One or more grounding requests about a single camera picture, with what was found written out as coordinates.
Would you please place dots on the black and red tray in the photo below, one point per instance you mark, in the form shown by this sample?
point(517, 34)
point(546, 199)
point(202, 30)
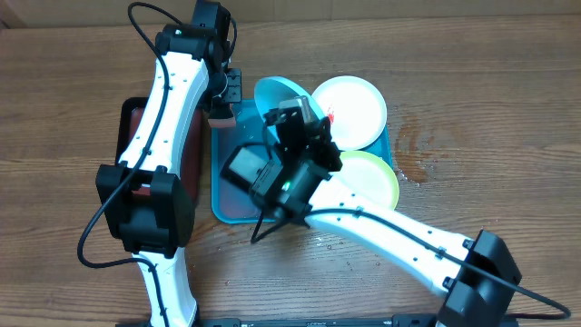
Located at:
point(191, 166)

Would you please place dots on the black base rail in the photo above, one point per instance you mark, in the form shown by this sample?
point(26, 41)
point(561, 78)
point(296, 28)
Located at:
point(397, 320)

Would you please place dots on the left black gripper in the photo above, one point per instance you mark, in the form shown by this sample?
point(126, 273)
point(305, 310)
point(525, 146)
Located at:
point(235, 91)

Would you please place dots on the white plate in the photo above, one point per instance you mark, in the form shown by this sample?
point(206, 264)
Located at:
point(356, 109)

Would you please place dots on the light blue plate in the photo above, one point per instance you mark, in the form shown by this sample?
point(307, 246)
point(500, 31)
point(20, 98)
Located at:
point(270, 91)

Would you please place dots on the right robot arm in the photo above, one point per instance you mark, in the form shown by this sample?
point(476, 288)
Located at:
point(297, 183)

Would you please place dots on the teal plastic tray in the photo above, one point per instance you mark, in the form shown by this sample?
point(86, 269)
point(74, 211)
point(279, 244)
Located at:
point(229, 203)

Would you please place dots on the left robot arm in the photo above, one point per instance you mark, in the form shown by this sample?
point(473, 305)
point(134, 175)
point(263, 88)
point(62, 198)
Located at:
point(142, 196)

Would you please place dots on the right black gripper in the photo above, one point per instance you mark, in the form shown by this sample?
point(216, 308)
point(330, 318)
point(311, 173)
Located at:
point(329, 148)

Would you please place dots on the yellow-green plate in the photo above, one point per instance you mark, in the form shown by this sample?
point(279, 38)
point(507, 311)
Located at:
point(370, 175)

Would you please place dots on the green and orange sponge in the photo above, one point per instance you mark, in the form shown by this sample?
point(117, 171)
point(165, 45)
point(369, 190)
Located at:
point(221, 116)

